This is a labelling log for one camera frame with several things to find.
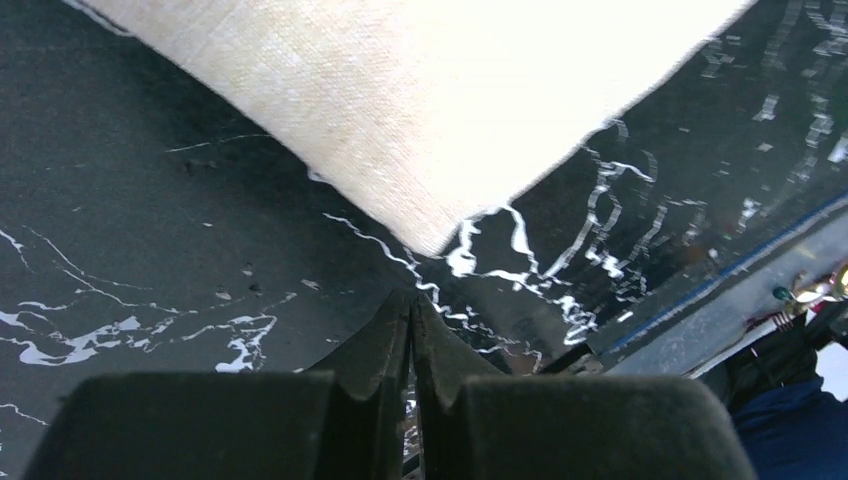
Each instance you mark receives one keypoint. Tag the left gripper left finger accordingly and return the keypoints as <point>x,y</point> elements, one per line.
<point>340,419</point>

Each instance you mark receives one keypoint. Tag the beige cloth napkin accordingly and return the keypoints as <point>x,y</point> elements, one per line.
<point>426,113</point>

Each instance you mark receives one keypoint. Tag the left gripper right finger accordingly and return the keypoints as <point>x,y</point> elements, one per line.
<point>479,423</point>

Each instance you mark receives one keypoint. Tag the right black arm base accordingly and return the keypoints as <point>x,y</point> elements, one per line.
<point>814,314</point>

